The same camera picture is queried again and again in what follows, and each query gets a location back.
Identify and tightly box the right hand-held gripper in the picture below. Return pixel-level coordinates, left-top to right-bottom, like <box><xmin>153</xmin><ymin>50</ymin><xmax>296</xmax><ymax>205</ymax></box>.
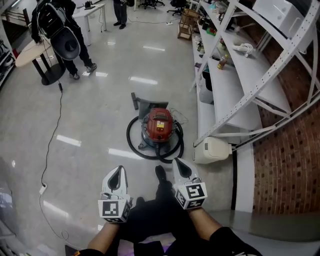
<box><xmin>171</xmin><ymin>157</ymin><xmax>209</xmax><ymax>210</ymax></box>

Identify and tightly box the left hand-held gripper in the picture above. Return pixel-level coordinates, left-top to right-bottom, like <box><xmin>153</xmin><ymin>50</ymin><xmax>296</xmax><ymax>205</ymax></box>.
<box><xmin>97</xmin><ymin>165</ymin><xmax>133</xmax><ymax>224</ymax></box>

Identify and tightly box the red vacuum cleaner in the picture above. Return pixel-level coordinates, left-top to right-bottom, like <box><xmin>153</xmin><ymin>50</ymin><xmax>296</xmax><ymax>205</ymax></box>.
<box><xmin>140</xmin><ymin>107</ymin><xmax>180</xmax><ymax>149</ymax></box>

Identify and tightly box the person's right forearm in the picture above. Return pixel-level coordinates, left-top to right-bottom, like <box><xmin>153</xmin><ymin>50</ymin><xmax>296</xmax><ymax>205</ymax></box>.
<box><xmin>186</xmin><ymin>206</ymin><xmax>263</xmax><ymax>256</ymax></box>

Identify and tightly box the person's left forearm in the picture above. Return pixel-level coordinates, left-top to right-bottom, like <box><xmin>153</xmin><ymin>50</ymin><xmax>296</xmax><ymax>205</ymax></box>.
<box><xmin>74</xmin><ymin>221</ymin><xmax>121</xmax><ymax>256</ymax></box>

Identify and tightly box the black vacuum floor nozzle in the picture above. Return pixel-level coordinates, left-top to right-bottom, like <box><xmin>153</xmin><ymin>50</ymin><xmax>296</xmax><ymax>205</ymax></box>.
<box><xmin>130</xmin><ymin>92</ymin><xmax>140</xmax><ymax>111</ymax></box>

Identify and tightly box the white power strip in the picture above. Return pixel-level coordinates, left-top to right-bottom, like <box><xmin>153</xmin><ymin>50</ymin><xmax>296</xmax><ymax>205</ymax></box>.
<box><xmin>232</xmin><ymin>42</ymin><xmax>256</xmax><ymax>58</ymax></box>

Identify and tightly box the person's right leg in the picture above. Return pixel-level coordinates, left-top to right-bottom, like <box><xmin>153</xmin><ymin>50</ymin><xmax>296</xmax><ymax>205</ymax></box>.
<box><xmin>154</xmin><ymin>165</ymin><xmax>201</xmax><ymax>238</ymax></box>

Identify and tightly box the person's leg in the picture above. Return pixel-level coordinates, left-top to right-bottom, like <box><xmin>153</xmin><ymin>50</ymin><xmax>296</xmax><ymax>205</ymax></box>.
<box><xmin>119</xmin><ymin>196</ymin><xmax>162</xmax><ymax>245</ymax></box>
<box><xmin>154</xmin><ymin>165</ymin><xmax>201</xmax><ymax>238</ymax></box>

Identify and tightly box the person's left leg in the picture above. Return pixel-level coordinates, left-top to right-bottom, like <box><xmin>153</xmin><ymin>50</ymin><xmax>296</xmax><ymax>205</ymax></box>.
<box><xmin>119</xmin><ymin>196</ymin><xmax>162</xmax><ymax>245</ymax></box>

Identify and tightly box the black upright pole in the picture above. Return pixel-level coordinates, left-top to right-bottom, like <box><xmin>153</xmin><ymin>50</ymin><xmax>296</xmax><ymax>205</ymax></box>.
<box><xmin>230</xmin><ymin>147</ymin><xmax>238</xmax><ymax>211</ymax></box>

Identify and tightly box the beige plastic appliance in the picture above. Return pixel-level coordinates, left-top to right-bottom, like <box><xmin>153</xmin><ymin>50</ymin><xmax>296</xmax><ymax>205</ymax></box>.
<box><xmin>194</xmin><ymin>136</ymin><xmax>232</xmax><ymax>165</ymax></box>

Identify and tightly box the white bag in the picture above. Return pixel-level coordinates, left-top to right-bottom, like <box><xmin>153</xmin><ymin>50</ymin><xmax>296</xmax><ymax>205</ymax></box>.
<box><xmin>198</xmin><ymin>71</ymin><xmax>215</xmax><ymax>105</ymax></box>

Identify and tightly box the white metal shelving rack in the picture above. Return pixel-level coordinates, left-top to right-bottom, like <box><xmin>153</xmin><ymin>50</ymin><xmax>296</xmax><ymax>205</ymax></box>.
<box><xmin>190</xmin><ymin>0</ymin><xmax>320</xmax><ymax>151</ymax></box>

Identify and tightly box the brown drink bottle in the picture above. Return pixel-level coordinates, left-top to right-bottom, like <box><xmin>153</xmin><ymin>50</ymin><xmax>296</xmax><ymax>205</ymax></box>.
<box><xmin>216</xmin><ymin>54</ymin><xmax>230</xmax><ymax>71</ymax></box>

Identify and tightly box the grey black backpack device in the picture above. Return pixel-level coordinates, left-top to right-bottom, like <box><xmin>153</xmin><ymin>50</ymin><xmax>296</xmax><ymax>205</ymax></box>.
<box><xmin>36</xmin><ymin>2</ymin><xmax>81</xmax><ymax>61</ymax></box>

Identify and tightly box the round wooden table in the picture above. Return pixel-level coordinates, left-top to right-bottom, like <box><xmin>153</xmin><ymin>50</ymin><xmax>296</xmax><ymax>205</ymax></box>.
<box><xmin>14</xmin><ymin>40</ymin><xmax>67</xmax><ymax>87</ymax></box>

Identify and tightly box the white side shelf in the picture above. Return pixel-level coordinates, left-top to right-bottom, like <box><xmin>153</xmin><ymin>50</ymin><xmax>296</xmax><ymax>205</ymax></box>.
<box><xmin>0</xmin><ymin>39</ymin><xmax>16</xmax><ymax>89</ymax></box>

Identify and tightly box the black office chair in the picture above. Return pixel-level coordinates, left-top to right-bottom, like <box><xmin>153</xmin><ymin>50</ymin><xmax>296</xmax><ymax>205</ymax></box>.
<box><xmin>137</xmin><ymin>0</ymin><xmax>166</xmax><ymax>10</ymax></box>
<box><xmin>166</xmin><ymin>0</ymin><xmax>189</xmax><ymax>17</ymax></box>

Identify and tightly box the white desk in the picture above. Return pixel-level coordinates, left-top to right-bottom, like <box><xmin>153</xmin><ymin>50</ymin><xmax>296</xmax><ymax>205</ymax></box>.
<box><xmin>71</xmin><ymin>3</ymin><xmax>107</xmax><ymax>47</ymax></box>

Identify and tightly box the white box appliance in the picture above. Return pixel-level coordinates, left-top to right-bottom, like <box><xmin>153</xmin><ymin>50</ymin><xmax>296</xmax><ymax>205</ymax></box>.
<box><xmin>251</xmin><ymin>0</ymin><xmax>314</xmax><ymax>55</ymax></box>

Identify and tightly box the white floor cable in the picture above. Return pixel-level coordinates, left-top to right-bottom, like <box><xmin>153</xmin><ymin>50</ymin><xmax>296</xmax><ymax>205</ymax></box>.
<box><xmin>38</xmin><ymin>193</ymin><xmax>77</xmax><ymax>249</ymax></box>

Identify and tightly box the black vacuum hose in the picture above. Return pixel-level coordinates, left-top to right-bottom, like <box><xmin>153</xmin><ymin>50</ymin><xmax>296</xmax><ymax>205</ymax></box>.
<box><xmin>126</xmin><ymin>115</ymin><xmax>185</xmax><ymax>164</ymax></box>

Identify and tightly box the white vacuum power cord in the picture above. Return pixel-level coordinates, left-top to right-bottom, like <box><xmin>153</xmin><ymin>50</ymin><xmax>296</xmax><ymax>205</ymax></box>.
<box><xmin>169</xmin><ymin>108</ymin><xmax>190</xmax><ymax>125</ymax></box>

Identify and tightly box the black floor cable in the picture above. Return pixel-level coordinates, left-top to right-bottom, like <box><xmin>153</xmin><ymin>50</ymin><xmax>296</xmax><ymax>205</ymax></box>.
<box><xmin>40</xmin><ymin>79</ymin><xmax>64</xmax><ymax>187</ymax></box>

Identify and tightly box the wooden stool frame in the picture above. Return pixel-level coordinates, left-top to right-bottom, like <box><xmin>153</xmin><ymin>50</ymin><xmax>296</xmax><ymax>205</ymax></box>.
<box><xmin>177</xmin><ymin>8</ymin><xmax>200</xmax><ymax>41</ymax></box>

